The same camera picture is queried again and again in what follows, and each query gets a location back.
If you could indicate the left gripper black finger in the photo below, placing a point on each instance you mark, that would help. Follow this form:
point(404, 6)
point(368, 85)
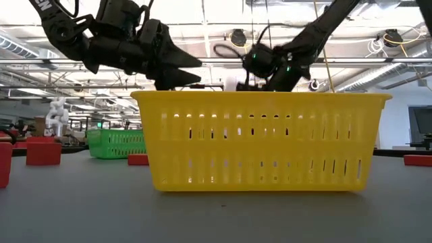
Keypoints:
point(179, 79)
point(179, 57)

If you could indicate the red rectangular block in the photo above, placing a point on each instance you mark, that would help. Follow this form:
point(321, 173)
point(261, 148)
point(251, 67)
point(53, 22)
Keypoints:
point(4, 165)
point(418, 160)
point(138, 159)

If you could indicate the small red cube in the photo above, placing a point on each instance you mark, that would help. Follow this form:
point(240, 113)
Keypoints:
point(44, 153)

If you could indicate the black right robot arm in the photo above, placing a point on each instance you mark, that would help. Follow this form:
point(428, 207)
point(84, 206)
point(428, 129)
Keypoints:
point(324, 27)

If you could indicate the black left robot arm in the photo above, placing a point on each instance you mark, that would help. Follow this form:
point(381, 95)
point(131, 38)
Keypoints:
point(64, 30)

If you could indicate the yellow plastic basket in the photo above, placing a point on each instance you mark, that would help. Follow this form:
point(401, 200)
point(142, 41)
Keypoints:
point(260, 145)

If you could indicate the green plastic basket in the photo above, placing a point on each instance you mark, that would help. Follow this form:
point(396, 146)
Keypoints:
point(116, 143)

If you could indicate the white robot figure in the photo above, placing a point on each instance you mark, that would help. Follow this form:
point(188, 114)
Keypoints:
point(57, 114)

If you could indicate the small cardboard box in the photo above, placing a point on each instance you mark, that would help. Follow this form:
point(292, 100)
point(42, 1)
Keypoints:
point(40, 125)

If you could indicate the dark computer monitor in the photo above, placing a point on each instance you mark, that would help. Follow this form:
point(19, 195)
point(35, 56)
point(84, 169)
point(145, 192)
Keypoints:
point(423, 119)

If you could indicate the black aluminium rig frame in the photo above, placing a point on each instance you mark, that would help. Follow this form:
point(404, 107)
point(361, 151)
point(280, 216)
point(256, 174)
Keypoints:
point(76, 149)

